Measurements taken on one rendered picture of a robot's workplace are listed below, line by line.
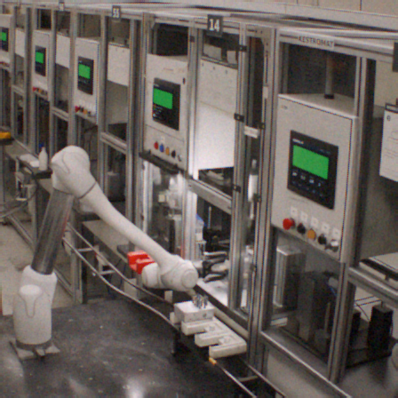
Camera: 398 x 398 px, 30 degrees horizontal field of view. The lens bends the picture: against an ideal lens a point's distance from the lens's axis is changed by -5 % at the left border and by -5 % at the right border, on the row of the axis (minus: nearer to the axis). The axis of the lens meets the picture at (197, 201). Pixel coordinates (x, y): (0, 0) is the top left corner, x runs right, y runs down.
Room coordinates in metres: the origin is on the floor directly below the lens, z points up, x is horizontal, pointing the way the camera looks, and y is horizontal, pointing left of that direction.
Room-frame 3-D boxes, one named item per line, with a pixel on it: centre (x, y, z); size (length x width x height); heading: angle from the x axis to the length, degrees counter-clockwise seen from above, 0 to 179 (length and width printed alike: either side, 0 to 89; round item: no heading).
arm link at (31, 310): (2.81, 0.66, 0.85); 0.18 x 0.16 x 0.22; 9
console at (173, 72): (3.42, 0.06, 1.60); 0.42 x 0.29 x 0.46; 28
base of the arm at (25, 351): (2.78, 0.65, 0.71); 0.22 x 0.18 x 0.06; 28
